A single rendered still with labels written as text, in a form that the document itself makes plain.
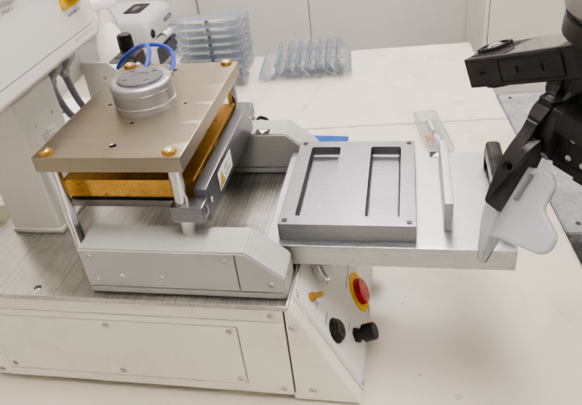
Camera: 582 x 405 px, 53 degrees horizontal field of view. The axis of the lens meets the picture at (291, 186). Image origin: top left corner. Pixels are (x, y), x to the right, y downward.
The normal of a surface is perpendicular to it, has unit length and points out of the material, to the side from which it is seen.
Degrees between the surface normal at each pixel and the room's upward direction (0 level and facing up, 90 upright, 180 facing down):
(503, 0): 90
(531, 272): 0
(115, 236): 0
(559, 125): 93
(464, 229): 0
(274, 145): 90
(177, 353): 90
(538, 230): 61
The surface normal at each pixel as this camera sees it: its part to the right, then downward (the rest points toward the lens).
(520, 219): -0.75, -0.07
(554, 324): -0.10, -0.83
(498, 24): -0.07, 0.56
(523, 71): -0.83, 0.42
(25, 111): 0.98, 0.00
